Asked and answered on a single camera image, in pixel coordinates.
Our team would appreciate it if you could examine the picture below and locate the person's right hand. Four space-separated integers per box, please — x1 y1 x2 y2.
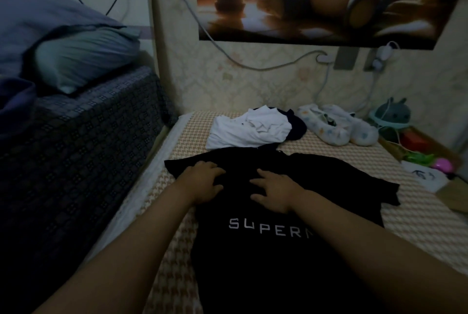
249 168 308 215

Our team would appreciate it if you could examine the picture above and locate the person's left hand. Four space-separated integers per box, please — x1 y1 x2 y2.
174 161 228 206

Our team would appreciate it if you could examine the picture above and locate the black tree print t-shirt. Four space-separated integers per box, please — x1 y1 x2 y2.
284 109 309 143

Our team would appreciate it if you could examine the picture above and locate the white polo shirt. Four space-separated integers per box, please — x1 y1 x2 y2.
205 105 293 152

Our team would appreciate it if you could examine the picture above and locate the black garment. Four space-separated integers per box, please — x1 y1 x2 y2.
164 142 402 314

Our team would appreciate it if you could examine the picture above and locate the white printed slipper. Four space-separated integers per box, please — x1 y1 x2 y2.
296 104 352 146
322 103 380 146

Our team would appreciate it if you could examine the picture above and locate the person's left forearm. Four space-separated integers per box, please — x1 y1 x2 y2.
33 192 198 314

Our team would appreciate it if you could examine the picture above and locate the person's right forearm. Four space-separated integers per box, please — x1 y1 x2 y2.
292 193 468 314

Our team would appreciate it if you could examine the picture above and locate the dark patterned bed cover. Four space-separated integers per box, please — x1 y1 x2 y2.
0 65 176 314

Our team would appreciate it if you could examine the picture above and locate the teal round bunny lamp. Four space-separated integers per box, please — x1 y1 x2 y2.
369 97 412 130

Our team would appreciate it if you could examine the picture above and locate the green toy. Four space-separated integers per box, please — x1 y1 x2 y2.
404 151 436 166

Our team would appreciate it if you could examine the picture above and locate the white printed card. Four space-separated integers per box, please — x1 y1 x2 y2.
401 160 450 194

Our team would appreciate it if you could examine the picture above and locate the pink ball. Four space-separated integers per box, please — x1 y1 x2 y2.
431 157 454 174

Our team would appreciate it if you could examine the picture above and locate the grey-green pillow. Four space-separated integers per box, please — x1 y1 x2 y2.
33 27 142 95

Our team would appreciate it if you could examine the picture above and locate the white charger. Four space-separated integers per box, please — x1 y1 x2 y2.
370 43 396 72

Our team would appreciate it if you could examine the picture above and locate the wooden bedside tray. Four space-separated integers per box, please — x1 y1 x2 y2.
376 124 468 215

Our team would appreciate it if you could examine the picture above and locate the blue folded blanket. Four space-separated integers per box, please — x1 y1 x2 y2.
0 78 38 143

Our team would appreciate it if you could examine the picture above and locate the blue pillow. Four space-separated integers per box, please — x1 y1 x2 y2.
0 0 125 81

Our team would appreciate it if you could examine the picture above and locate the long white cable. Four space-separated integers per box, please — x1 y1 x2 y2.
162 0 330 72

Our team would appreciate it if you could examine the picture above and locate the thin white charger cable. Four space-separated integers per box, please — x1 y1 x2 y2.
354 69 389 115

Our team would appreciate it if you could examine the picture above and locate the grey wall socket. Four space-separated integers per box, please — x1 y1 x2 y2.
333 47 359 71

